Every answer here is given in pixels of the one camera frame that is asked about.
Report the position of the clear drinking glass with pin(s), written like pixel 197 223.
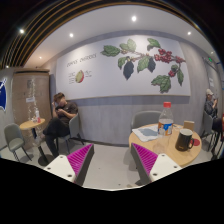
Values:
pixel 161 144

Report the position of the clear plastic water bottle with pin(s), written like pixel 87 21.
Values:
pixel 165 123

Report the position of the black mug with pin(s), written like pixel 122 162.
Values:
pixel 185 140

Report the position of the grey chair behind table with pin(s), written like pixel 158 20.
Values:
pixel 143 118

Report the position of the white paper sheet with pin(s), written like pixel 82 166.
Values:
pixel 146 133

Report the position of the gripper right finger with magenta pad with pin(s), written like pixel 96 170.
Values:
pixel 150 166

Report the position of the coffee plant wall mural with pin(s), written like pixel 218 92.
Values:
pixel 124 66

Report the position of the seated man in black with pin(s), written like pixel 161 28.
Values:
pixel 58 126

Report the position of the grey chair at left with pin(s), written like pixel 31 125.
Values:
pixel 14 138

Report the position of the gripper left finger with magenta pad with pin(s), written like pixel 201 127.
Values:
pixel 73 167

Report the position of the brown paper cup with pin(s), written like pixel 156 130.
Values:
pixel 189 125

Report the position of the grey chair under man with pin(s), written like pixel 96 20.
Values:
pixel 74 129

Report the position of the small round wooden table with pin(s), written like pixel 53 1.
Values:
pixel 31 125

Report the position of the grey chair at right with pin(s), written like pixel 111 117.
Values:
pixel 208 131

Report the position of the person in white cap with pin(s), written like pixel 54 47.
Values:
pixel 210 108

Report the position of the red coaster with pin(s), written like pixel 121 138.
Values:
pixel 196 142

